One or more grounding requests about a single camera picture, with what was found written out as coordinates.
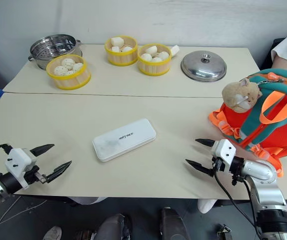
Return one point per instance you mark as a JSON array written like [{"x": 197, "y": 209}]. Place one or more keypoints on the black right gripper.
[{"x": 218, "y": 165}]

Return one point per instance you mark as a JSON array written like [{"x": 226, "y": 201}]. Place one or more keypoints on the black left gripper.
[{"x": 33, "y": 173}]

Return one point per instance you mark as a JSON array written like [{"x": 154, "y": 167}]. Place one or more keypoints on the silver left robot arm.
[{"x": 4, "y": 182}]

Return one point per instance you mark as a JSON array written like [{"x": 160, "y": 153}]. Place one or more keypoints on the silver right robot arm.
[{"x": 258, "y": 170}]

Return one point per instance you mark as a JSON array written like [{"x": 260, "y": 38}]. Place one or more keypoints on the white rectangular case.
[{"x": 123, "y": 139}]

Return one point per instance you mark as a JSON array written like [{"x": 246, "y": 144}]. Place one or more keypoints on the orange and teal backpack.
[{"x": 283, "y": 135}]

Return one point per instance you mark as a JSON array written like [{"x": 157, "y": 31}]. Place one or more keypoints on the white rounded object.
[{"x": 206, "y": 205}]

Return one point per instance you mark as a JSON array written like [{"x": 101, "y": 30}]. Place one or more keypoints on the beige hamster plush toy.
[{"x": 238, "y": 93}]

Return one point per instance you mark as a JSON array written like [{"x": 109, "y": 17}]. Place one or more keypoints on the grey and white shoe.
[{"x": 52, "y": 233}]

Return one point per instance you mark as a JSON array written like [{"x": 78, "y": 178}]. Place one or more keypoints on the dark grey rounded shape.
[
  {"x": 112, "y": 227},
  {"x": 173, "y": 225}
]

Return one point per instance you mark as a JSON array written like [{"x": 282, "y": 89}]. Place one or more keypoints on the yellow-rimmed wooden steamer basket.
[
  {"x": 71, "y": 80},
  {"x": 153, "y": 68},
  {"x": 121, "y": 58}
]

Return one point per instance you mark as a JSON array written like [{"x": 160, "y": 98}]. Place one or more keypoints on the stainless steel pot lid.
[{"x": 203, "y": 67}]

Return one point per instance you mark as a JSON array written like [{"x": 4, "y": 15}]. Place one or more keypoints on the white speckled bun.
[
  {"x": 71, "y": 73},
  {"x": 68, "y": 63},
  {"x": 60, "y": 71},
  {"x": 78, "y": 66}
]

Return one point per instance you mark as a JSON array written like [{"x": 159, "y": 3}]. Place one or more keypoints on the white steamed bun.
[
  {"x": 117, "y": 41},
  {"x": 127, "y": 48},
  {"x": 163, "y": 55},
  {"x": 146, "y": 57},
  {"x": 115, "y": 49},
  {"x": 156, "y": 60},
  {"x": 151, "y": 50},
  {"x": 175, "y": 50}
]

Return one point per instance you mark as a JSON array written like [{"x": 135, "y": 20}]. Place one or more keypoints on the stainless steel steamer pot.
[{"x": 53, "y": 45}]

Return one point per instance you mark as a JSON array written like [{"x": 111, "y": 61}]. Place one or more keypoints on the black chair back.
[{"x": 274, "y": 50}]

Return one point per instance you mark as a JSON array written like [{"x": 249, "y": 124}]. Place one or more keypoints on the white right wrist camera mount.
[{"x": 223, "y": 150}]

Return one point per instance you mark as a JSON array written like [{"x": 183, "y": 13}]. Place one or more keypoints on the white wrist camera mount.
[
  {"x": 18, "y": 161},
  {"x": 223, "y": 150}
]

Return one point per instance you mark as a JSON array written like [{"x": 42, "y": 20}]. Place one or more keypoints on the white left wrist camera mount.
[{"x": 18, "y": 161}]

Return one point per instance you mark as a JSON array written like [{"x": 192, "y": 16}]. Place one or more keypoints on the small metal bracket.
[{"x": 224, "y": 232}]

